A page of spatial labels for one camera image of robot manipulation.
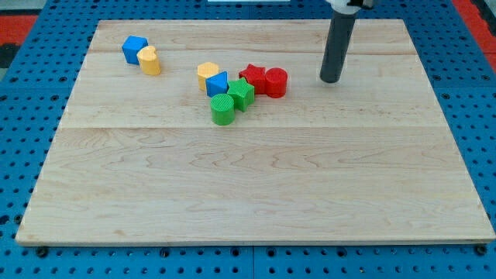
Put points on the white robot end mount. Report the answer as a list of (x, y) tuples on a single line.
[(349, 7)]

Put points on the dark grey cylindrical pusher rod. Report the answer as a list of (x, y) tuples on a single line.
[(336, 47)]

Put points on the red star block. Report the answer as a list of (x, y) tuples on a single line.
[(255, 76)]

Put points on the green star block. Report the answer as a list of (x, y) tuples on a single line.
[(242, 93)]

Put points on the red cylinder block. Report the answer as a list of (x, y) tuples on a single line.
[(276, 82)]

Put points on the blue triangle block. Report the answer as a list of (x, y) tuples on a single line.
[(217, 84)]

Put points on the yellow hexagon block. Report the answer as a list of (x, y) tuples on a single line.
[(205, 71)]

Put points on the green cylinder block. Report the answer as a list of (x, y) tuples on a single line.
[(222, 109)]

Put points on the yellow heart block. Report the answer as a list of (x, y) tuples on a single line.
[(149, 61)]

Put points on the blue cube block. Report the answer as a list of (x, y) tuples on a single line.
[(132, 46)]

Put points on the light wooden board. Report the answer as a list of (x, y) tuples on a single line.
[(138, 161)]

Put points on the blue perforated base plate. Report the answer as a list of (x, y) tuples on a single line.
[(38, 83)]

